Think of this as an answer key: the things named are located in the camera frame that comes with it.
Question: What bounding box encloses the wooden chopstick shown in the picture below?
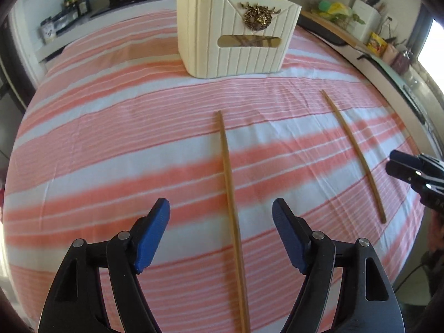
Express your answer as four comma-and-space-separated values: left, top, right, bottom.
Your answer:
321, 89, 388, 225
217, 110, 251, 332

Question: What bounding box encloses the mint green mat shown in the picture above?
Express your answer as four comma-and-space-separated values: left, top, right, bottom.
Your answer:
359, 53, 430, 125

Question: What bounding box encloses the purple soap bottle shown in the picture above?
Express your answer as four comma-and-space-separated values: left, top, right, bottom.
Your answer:
390, 50, 413, 76

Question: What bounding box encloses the pink cup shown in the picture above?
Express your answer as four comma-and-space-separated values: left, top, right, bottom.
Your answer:
382, 44, 399, 65

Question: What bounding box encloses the pink striped tablecloth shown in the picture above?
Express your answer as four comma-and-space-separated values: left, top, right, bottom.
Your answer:
4, 10, 423, 332

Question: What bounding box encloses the yellow snack packet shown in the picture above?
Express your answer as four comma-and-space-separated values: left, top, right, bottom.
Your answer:
367, 32, 388, 57

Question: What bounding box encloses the white knife block box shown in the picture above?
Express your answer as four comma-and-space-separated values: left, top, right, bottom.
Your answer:
349, 0, 382, 44

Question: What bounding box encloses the wooden cutting board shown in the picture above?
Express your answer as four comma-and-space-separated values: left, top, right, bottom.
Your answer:
297, 11, 370, 53

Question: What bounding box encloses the yellow green plastic bag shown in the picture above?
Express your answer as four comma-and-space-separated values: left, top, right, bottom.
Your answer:
312, 0, 366, 29

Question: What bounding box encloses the white spice jar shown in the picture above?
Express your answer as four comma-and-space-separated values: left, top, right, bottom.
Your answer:
40, 17, 56, 44

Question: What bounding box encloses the white ribbed utensil holder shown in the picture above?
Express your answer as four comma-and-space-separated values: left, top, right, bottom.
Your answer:
176, 0, 302, 79

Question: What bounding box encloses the condiment bottles group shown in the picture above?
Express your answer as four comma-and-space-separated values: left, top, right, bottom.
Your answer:
63, 0, 92, 17

